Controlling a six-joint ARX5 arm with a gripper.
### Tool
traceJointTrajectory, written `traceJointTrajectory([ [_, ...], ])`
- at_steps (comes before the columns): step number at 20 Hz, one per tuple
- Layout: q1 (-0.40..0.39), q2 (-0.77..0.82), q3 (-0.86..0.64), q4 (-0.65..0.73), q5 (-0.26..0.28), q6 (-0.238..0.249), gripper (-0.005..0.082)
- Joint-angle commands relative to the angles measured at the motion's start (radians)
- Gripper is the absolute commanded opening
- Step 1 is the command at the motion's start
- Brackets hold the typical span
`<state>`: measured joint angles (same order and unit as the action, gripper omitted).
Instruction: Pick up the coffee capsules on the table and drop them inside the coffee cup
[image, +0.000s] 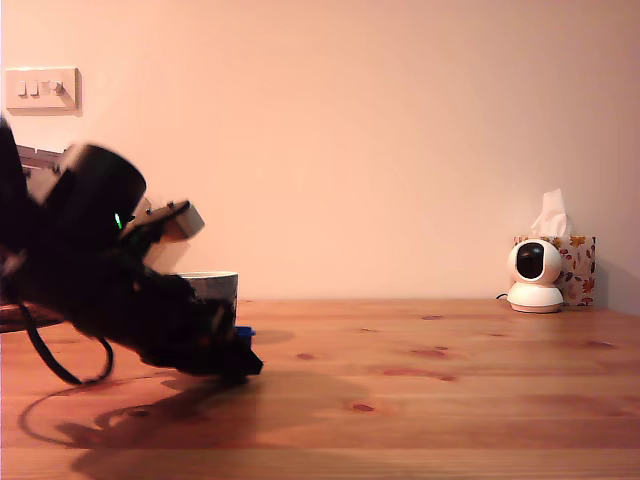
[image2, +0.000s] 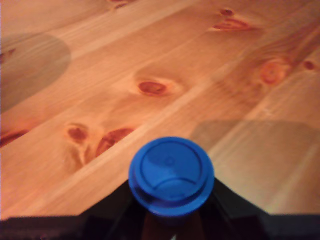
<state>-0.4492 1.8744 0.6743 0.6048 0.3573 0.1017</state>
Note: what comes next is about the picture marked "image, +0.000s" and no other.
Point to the white tissue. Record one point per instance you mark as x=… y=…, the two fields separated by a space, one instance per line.
x=550 y=215

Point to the blue coffee capsule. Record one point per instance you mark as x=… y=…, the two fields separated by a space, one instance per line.
x=245 y=334

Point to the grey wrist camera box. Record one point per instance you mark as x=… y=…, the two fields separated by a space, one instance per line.
x=187 y=225

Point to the small white round camera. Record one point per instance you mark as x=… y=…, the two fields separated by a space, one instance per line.
x=532 y=297

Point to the white light switch plate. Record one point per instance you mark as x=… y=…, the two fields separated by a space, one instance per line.
x=45 y=102

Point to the leaf print tissue box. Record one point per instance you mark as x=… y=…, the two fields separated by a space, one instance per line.
x=580 y=270

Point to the painted landscape coffee cup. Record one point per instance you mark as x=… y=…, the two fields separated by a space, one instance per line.
x=215 y=285

